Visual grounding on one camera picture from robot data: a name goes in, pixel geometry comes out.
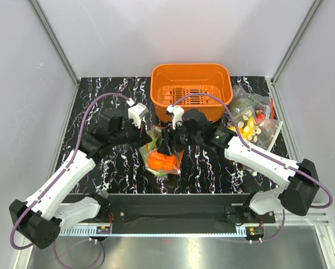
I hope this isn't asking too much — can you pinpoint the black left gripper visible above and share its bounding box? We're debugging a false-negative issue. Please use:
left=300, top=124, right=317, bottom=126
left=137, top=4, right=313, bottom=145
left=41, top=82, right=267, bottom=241
left=110, top=117, right=153, bottom=150

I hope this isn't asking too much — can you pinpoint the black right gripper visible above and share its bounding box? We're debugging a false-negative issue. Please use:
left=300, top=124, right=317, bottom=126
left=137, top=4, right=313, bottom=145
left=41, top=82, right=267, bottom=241
left=157, top=120, right=202, bottom=157

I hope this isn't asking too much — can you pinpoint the orange fake orange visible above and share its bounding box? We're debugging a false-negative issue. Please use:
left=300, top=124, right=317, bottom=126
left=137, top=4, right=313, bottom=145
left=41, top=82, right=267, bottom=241
left=147, top=151, right=166, bottom=170
left=164, top=155, right=176, bottom=171

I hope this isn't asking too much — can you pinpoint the clear orange-zip bag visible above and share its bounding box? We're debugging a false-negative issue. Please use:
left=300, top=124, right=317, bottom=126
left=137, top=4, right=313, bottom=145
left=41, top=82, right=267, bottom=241
left=139, top=126, right=184, bottom=177

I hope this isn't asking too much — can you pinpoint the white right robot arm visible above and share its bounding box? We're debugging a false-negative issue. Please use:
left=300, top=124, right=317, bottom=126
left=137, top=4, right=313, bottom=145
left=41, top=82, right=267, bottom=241
left=158, top=105, right=319, bottom=224

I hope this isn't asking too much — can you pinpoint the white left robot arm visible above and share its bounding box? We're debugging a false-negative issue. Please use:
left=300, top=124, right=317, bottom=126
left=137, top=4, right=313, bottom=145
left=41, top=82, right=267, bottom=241
left=9, top=104, right=152, bottom=249

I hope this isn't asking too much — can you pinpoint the dark green fake avocado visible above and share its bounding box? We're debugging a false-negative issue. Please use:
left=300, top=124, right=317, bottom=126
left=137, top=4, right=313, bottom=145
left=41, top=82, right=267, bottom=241
left=150, top=137, right=162, bottom=149

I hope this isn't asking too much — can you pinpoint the orange plastic basket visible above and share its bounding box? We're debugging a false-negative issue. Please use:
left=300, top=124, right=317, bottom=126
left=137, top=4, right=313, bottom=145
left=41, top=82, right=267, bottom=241
left=150, top=63, right=234, bottom=122

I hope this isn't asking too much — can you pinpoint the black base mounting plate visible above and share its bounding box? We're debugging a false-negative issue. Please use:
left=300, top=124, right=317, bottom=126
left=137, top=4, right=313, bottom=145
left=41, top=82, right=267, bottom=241
left=76, top=194, right=276, bottom=236

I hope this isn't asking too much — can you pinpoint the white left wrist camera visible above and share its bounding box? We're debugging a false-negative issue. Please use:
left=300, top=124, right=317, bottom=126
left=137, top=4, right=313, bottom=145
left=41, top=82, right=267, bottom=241
left=128, top=103, right=148, bottom=128

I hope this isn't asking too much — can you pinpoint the white slotted cable duct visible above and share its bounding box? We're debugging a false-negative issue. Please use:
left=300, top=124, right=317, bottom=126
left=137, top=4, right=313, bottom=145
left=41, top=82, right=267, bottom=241
left=59, top=225, right=111, bottom=237

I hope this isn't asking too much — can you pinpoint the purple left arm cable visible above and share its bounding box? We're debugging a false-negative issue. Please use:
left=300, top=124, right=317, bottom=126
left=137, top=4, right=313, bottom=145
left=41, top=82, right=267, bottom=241
left=10, top=92, right=134, bottom=250

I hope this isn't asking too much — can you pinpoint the aluminium left corner post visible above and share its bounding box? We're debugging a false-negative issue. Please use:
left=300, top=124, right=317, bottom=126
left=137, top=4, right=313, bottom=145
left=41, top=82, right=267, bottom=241
left=28, top=0, right=80, bottom=86

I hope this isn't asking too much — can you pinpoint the aluminium corner post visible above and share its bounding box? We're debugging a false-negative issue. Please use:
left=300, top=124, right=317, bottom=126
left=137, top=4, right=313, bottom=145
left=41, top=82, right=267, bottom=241
left=28, top=0, right=80, bottom=86
left=271, top=0, right=324, bottom=84

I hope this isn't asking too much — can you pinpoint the aluminium right corner post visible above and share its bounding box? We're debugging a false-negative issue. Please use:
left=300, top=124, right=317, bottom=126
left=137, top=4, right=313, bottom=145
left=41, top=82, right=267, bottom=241
left=271, top=0, right=324, bottom=84

